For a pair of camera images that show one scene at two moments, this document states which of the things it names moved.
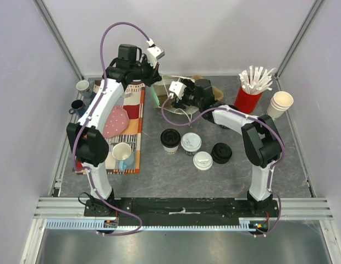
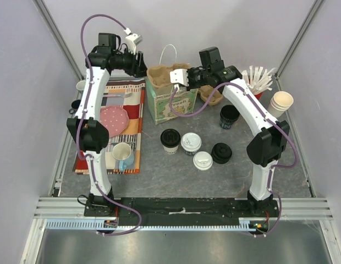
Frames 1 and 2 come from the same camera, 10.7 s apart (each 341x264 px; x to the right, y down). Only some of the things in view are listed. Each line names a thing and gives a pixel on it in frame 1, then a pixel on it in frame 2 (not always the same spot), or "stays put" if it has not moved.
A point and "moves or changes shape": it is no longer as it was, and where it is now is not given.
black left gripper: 153,76 to 137,68
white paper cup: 170,149 stays put
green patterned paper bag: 161,93 moves or changes shape
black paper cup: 190,153 stays put
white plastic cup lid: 191,142 stays put
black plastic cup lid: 170,137 stays put
